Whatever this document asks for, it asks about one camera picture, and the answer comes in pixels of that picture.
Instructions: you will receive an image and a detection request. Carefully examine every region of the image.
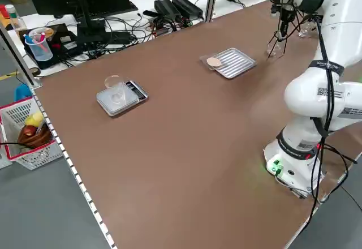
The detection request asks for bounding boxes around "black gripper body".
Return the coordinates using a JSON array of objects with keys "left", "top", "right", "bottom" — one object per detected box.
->
[{"left": 278, "top": 5, "right": 294, "bottom": 25}]

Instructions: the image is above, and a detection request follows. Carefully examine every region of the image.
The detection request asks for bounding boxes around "black wire tripod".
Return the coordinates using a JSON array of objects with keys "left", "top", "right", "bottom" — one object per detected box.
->
[{"left": 266, "top": 31, "right": 288, "bottom": 61}]

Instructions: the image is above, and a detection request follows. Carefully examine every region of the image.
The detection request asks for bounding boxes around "small glass beaker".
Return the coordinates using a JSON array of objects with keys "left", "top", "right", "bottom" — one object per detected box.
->
[{"left": 298, "top": 22, "right": 314, "bottom": 38}]

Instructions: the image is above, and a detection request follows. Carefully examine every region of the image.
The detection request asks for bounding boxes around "glass alcohol lamp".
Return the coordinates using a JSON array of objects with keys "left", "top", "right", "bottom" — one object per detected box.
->
[{"left": 266, "top": 38, "right": 283, "bottom": 58}]

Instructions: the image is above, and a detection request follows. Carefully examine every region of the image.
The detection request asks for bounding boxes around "asbestos net with round centre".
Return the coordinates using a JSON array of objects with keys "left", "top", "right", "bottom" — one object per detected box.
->
[{"left": 200, "top": 51, "right": 227, "bottom": 72}]

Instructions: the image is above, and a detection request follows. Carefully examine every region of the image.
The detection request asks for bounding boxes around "large clear beaker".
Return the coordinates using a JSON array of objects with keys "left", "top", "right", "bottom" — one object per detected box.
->
[{"left": 104, "top": 75, "right": 127, "bottom": 106}]

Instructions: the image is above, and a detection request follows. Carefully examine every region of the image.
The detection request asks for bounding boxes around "ribbed metal tray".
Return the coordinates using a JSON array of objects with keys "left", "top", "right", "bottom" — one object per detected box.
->
[{"left": 205, "top": 47, "right": 258, "bottom": 80}]

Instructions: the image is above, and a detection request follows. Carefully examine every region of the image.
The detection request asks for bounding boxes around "black power supply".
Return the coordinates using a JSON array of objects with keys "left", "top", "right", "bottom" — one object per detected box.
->
[
  {"left": 154, "top": 0, "right": 182, "bottom": 21},
  {"left": 171, "top": 0, "right": 204, "bottom": 18}
]

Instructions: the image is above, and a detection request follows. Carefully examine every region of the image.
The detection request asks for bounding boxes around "silver digital scale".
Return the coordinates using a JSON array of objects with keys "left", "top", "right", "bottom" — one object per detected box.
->
[{"left": 96, "top": 80, "right": 150, "bottom": 118}]

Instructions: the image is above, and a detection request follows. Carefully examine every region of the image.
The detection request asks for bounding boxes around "black monitor stand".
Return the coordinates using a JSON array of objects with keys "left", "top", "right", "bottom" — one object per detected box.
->
[{"left": 76, "top": 0, "right": 110, "bottom": 45}]

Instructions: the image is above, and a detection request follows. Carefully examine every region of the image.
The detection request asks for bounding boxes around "clear cup with pens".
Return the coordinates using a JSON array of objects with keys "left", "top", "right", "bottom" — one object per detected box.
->
[{"left": 24, "top": 27, "right": 54, "bottom": 62}]

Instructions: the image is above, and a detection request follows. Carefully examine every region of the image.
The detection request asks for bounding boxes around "yellow fruit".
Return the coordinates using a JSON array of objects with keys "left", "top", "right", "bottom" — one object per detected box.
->
[{"left": 24, "top": 111, "right": 44, "bottom": 127}]

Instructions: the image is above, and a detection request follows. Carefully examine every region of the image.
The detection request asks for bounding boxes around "brown wooden bowl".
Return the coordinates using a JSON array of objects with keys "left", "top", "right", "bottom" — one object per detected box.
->
[{"left": 16, "top": 123, "right": 55, "bottom": 150}]

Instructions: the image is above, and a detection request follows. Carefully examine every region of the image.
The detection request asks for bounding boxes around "blue plastic object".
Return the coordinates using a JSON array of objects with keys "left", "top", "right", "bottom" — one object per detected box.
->
[{"left": 13, "top": 83, "right": 32, "bottom": 102}]

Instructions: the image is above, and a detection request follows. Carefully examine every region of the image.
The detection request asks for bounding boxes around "clear bottle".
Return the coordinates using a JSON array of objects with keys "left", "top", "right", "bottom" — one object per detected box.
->
[{"left": 4, "top": 4, "right": 25, "bottom": 32}]

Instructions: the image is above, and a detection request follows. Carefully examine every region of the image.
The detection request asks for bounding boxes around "red apple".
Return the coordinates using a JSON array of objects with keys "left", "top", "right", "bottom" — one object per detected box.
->
[{"left": 21, "top": 125, "right": 37, "bottom": 137}]

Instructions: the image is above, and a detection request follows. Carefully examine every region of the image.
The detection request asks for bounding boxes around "white plastic basket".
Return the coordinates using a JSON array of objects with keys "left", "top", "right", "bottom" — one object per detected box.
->
[{"left": 0, "top": 96, "right": 64, "bottom": 171}]

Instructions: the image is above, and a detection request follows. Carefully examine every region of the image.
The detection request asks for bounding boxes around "aluminium frame post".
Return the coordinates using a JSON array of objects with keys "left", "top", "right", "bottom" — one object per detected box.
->
[
  {"left": 204, "top": 0, "right": 221, "bottom": 23},
  {"left": 0, "top": 22, "right": 44, "bottom": 89}
]

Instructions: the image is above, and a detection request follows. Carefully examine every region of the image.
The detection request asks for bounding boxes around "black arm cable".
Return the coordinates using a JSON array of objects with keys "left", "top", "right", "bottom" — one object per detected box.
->
[{"left": 268, "top": 0, "right": 359, "bottom": 233}]

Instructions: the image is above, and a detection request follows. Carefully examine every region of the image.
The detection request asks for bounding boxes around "black base cable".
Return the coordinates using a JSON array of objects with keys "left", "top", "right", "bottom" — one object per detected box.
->
[{"left": 274, "top": 143, "right": 360, "bottom": 204}]

